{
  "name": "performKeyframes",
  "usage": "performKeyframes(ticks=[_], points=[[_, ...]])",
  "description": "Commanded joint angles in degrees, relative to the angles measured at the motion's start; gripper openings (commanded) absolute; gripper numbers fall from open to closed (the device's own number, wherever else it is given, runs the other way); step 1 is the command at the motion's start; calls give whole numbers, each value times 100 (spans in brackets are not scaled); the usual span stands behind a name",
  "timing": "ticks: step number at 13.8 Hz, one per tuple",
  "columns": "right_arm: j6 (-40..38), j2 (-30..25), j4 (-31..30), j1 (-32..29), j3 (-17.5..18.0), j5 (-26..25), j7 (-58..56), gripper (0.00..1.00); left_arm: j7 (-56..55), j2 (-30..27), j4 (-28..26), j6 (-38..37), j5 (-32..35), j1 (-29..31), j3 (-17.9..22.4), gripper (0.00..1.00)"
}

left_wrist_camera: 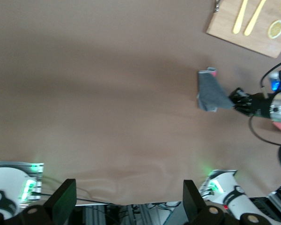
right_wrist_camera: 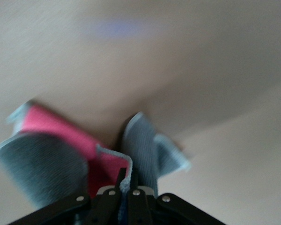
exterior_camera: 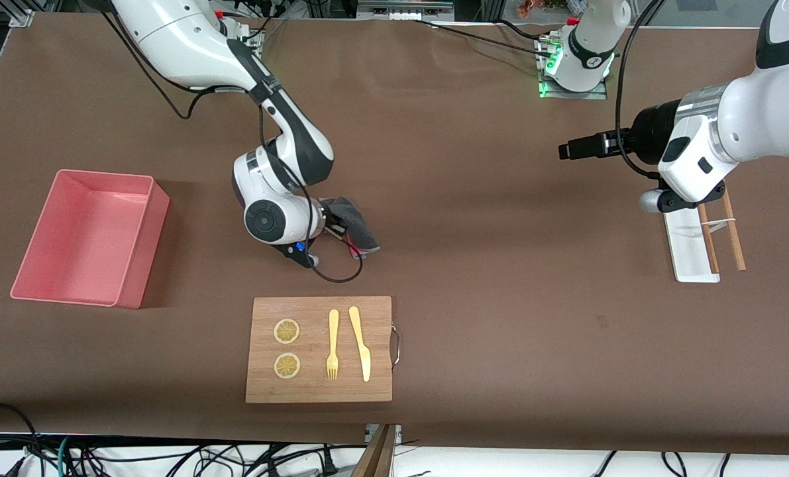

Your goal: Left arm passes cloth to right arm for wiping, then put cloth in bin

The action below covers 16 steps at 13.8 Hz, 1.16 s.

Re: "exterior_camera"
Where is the dark grey microfibre cloth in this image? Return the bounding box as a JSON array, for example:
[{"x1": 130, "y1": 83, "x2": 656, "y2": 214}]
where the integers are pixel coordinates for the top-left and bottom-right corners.
[{"x1": 321, "y1": 196, "x2": 380, "y2": 256}]

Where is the yellow plastic fork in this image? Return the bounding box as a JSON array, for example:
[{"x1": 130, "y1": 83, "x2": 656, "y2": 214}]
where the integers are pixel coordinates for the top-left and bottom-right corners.
[{"x1": 326, "y1": 309, "x2": 340, "y2": 380}]

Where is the yellow plastic knife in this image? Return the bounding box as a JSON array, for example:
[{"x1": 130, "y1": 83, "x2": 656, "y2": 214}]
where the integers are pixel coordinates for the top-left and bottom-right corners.
[{"x1": 348, "y1": 306, "x2": 372, "y2": 382}]

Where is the white rectangular tray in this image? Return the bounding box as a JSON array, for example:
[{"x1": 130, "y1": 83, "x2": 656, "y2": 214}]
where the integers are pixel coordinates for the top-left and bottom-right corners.
[{"x1": 662, "y1": 207, "x2": 721, "y2": 284}]

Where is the wooden rod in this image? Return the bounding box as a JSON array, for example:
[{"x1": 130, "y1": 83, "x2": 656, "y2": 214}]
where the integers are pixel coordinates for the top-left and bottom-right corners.
[
  {"x1": 721, "y1": 187, "x2": 747, "y2": 272},
  {"x1": 697, "y1": 203, "x2": 720, "y2": 274}
]

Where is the wooden cutting board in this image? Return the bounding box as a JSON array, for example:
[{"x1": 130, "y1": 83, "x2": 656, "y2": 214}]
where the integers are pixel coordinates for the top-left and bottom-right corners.
[{"x1": 245, "y1": 296, "x2": 393, "y2": 404}]

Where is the wooden beam under table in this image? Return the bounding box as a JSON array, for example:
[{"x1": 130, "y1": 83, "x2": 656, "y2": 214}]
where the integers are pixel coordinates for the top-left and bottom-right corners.
[{"x1": 351, "y1": 424, "x2": 396, "y2": 477}]

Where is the grey power strip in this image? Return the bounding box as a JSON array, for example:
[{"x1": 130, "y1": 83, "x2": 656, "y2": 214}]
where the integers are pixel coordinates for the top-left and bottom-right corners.
[{"x1": 357, "y1": 0, "x2": 456, "y2": 21}]

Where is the pink plastic bin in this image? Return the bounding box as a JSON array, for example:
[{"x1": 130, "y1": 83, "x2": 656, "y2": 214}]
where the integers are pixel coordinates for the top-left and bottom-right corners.
[{"x1": 10, "y1": 170, "x2": 170, "y2": 310}]

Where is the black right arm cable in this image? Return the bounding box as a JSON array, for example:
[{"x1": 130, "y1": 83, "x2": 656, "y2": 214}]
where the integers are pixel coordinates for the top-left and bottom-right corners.
[{"x1": 101, "y1": 10, "x2": 364, "y2": 284}]

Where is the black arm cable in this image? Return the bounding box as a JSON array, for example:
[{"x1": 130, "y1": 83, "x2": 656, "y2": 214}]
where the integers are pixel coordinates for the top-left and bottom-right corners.
[
  {"x1": 101, "y1": 10, "x2": 364, "y2": 284},
  {"x1": 615, "y1": 0, "x2": 665, "y2": 181}
]

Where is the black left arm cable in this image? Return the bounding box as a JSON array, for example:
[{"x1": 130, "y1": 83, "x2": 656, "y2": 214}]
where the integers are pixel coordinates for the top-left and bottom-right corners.
[{"x1": 615, "y1": 0, "x2": 665, "y2": 181}]

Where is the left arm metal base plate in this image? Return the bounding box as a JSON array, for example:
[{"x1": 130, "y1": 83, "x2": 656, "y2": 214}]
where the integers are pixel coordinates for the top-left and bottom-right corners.
[{"x1": 538, "y1": 33, "x2": 609, "y2": 101}]

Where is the black cable across table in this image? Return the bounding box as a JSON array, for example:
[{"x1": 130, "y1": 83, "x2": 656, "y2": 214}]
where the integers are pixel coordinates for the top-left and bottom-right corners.
[{"x1": 411, "y1": 19, "x2": 562, "y2": 59}]

